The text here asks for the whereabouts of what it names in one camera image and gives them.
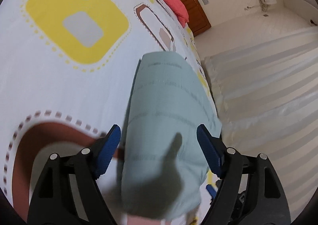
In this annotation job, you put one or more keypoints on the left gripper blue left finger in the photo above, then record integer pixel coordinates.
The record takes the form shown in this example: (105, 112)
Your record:
(52, 201)

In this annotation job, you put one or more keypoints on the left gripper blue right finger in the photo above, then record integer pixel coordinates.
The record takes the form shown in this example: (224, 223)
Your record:
(250, 191)

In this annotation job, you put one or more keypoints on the light green quilted jacket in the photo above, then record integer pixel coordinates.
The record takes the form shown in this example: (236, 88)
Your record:
(163, 166)

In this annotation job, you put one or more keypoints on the cream striped curtain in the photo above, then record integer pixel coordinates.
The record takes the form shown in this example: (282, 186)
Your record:
(266, 99)

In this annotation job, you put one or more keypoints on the white patterned bed sheet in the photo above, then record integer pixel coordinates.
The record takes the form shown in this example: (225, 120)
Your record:
(58, 84)

